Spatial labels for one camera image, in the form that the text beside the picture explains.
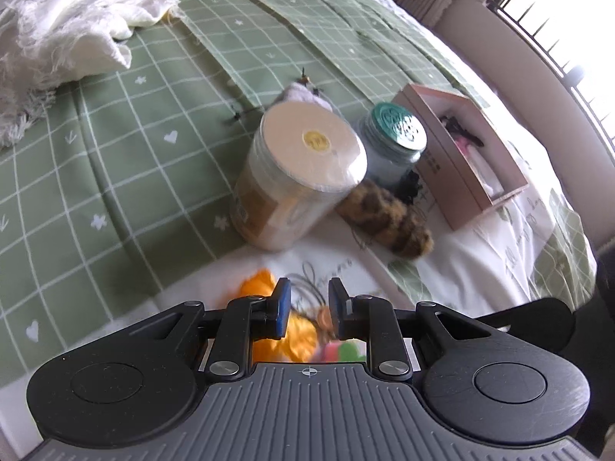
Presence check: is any green grid blanket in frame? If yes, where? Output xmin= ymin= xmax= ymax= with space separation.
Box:
xmin=1 ymin=0 xmax=486 ymax=385

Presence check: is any white fringed cloth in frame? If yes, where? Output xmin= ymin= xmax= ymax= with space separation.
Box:
xmin=1 ymin=0 xmax=179 ymax=148

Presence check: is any purple fluffy scrunchie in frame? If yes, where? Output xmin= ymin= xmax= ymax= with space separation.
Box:
xmin=271 ymin=82 xmax=332 ymax=111

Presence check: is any purple eggplant sponge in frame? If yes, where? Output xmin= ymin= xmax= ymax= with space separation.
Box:
xmin=318 ymin=339 xmax=367 ymax=362

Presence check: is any black scrunchie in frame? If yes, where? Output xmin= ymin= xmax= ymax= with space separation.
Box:
xmin=394 ymin=170 xmax=422 ymax=205

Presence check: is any leopard fur scrunchie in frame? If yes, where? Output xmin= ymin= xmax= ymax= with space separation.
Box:
xmin=336 ymin=179 xmax=434 ymax=260

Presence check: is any clear jar beige lid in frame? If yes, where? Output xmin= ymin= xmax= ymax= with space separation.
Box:
xmin=230 ymin=101 xmax=367 ymax=251

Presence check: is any jar with green lid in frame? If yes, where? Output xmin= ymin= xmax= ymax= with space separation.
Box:
xmin=353 ymin=102 xmax=427 ymax=189

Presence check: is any brown hair tie with button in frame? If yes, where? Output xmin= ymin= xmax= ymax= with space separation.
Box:
xmin=288 ymin=274 xmax=341 ymax=337

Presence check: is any pink cardboard box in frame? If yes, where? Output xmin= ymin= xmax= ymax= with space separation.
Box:
xmin=394 ymin=85 xmax=529 ymax=230

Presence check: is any orange fabric flower stick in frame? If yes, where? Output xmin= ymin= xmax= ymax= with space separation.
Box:
xmin=237 ymin=269 xmax=319 ymax=363

